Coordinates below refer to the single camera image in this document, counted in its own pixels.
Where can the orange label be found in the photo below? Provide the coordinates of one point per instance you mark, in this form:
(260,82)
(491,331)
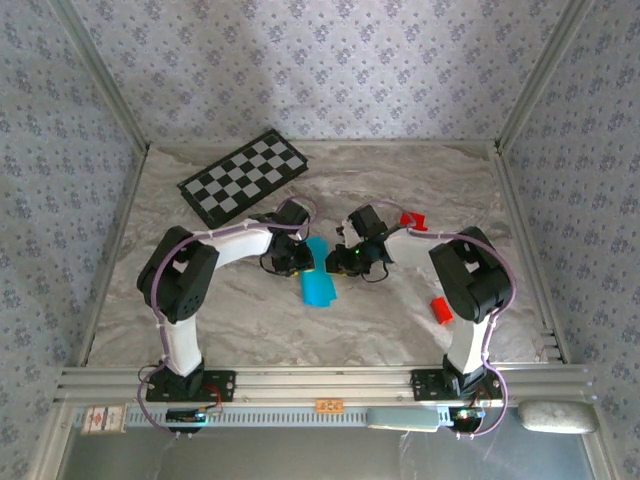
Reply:
(330,405)

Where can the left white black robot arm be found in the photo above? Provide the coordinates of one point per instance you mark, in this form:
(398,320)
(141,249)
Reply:
(180,340)

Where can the black grey chessboard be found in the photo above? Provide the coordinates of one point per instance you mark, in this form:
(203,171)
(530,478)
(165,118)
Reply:
(240,175)

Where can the grey speckled pad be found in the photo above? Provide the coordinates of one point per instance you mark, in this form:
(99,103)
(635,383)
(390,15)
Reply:
(557,417)

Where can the aluminium frame post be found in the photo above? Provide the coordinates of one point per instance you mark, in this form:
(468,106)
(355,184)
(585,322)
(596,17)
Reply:
(102,75)
(542,75)

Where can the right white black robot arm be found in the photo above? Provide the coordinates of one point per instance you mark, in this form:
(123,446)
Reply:
(470,345)

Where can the red stepped block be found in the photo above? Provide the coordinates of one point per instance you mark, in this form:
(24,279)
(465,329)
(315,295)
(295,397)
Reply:
(412,218)

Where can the aluminium frame leg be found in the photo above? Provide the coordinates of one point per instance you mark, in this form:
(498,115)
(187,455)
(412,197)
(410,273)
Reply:
(56,450)
(600,460)

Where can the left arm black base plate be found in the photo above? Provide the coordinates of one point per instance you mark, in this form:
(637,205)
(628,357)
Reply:
(220,387)

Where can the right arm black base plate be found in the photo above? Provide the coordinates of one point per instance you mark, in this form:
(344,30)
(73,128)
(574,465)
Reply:
(425,385)

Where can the red white sticker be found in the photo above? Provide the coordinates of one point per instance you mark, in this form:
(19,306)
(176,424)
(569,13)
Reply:
(102,419)

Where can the small red oblong block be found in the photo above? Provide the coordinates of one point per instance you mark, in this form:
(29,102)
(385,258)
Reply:
(442,310)

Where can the cyan cloth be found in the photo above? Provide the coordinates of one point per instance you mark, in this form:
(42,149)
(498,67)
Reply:
(320,292)

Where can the aluminium mounting rail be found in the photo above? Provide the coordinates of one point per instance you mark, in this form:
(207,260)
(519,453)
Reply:
(320,385)

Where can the aluminium table edge rail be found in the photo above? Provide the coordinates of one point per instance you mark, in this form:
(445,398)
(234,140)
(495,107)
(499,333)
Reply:
(114,250)
(320,143)
(525,250)

